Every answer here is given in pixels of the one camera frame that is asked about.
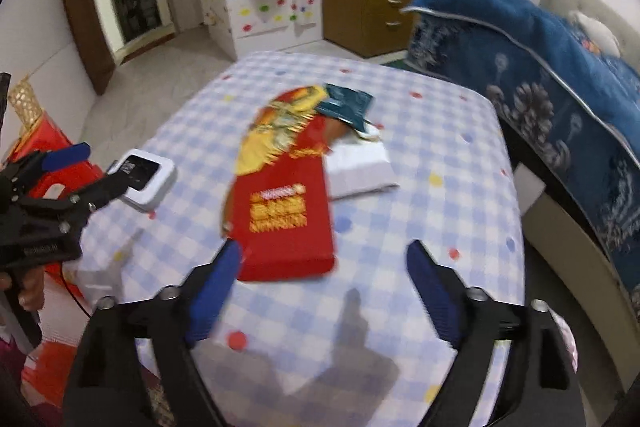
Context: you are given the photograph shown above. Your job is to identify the operator left hand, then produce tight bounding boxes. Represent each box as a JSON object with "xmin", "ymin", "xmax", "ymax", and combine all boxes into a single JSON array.
[{"xmin": 18, "ymin": 265, "xmax": 44, "ymax": 312}]

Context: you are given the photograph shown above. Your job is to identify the white digital timer device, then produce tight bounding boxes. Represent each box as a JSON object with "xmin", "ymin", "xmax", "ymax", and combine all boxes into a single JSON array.
[{"xmin": 106, "ymin": 148, "xmax": 178, "ymax": 212}]

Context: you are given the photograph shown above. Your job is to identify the red yellow snack bag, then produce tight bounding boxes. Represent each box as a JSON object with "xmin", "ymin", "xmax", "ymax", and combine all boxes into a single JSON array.
[{"xmin": 222, "ymin": 86, "xmax": 336, "ymax": 283}]

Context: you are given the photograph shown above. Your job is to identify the teal snack wrapper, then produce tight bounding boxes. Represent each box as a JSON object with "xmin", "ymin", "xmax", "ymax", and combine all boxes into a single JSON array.
[{"xmin": 316, "ymin": 83, "xmax": 374, "ymax": 132}]

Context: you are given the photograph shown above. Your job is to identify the blue floral bed blanket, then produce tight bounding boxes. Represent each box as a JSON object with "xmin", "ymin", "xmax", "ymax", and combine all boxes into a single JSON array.
[{"xmin": 404, "ymin": 0, "xmax": 639, "ymax": 291}]

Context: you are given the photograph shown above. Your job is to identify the brown wooden drawer cabinet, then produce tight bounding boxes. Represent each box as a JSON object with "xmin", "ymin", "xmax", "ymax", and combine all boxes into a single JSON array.
[{"xmin": 322, "ymin": 0, "xmax": 413, "ymax": 58}]

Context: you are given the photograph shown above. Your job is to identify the white pillow on bed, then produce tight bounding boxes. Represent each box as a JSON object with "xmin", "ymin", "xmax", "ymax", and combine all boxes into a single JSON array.
[{"xmin": 567, "ymin": 10, "xmax": 622, "ymax": 58}]

